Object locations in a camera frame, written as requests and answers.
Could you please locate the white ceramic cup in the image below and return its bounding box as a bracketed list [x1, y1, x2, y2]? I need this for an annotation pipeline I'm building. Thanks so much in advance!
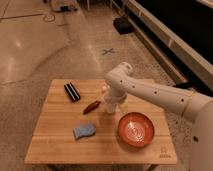
[106, 103, 117, 114]

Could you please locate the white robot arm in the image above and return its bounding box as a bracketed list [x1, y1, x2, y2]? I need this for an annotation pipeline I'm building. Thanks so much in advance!
[104, 62, 213, 171]

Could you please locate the red ceramic bowl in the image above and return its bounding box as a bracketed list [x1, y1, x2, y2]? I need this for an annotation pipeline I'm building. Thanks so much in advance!
[118, 112, 155, 148]

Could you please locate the red chili pepper toy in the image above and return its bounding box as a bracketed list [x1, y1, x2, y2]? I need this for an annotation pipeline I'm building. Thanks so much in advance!
[83, 100, 101, 114]

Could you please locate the blue sponge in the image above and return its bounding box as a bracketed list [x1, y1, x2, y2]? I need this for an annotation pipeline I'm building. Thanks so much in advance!
[73, 123, 96, 140]

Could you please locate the wooden table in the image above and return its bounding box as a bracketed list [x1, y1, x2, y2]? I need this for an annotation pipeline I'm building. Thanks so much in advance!
[25, 79, 177, 165]

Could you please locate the black box on floor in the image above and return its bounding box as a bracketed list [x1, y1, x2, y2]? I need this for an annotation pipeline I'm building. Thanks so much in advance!
[113, 17, 133, 35]

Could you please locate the equipment base on floor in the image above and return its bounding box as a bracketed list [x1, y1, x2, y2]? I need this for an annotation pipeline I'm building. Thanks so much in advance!
[51, 0, 77, 12]

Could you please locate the cable on floor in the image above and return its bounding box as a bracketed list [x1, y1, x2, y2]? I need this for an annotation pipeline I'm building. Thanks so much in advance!
[42, 2, 58, 24]

